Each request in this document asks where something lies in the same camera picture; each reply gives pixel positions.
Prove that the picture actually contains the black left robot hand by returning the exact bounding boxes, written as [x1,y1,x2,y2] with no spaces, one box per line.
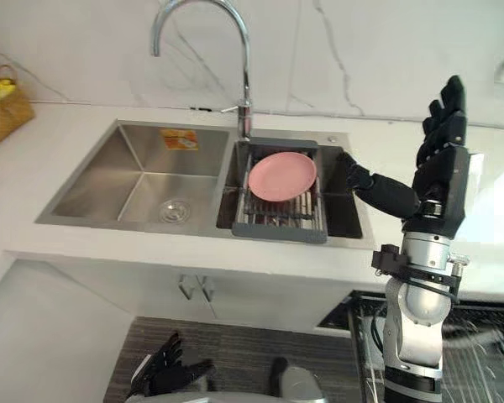
[128,331,216,399]

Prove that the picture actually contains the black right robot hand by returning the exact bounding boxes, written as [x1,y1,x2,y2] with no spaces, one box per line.
[339,75,485,237]

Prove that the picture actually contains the sink drain strainer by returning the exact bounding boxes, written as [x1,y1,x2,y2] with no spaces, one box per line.
[159,197,192,222]

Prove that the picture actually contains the grey sink drying rack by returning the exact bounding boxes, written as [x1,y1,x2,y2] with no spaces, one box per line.
[231,139,329,246]

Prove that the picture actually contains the stainless steel double sink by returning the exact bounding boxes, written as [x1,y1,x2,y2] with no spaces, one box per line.
[35,118,379,252]

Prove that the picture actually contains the white cabinet doors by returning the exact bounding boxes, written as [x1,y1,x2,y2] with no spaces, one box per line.
[41,259,387,332]

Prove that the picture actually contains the pink plate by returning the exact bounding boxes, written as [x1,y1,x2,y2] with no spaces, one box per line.
[247,152,318,202]

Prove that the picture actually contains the orange sticker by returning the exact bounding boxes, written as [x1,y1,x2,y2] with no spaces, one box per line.
[159,128,199,151]

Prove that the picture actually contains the chrome gooseneck faucet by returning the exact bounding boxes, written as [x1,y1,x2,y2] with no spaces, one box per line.
[150,0,254,143]

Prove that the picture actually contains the woven basket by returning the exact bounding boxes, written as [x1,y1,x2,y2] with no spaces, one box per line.
[0,65,37,154]

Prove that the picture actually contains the cabinet door handle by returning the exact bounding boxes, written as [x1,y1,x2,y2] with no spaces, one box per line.
[197,275,216,302]
[179,275,197,301]

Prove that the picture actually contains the dishwasher wire rack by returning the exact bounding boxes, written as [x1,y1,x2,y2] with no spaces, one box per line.
[347,293,504,403]

